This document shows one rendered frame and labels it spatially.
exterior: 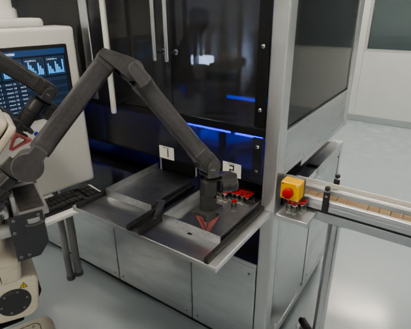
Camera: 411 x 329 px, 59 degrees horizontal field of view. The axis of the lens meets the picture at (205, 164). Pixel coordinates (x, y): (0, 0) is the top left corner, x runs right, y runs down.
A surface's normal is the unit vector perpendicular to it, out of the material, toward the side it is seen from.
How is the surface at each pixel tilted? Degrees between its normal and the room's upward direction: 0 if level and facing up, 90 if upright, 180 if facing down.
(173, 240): 0
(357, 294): 0
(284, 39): 90
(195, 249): 0
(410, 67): 90
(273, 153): 90
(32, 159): 78
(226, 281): 90
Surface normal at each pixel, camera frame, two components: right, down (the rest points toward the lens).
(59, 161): 0.72, 0.28
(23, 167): 0.40, 0.17
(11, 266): 0.54, 0.33
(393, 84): -0.56, 0.33
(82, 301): 0.00, -0.92
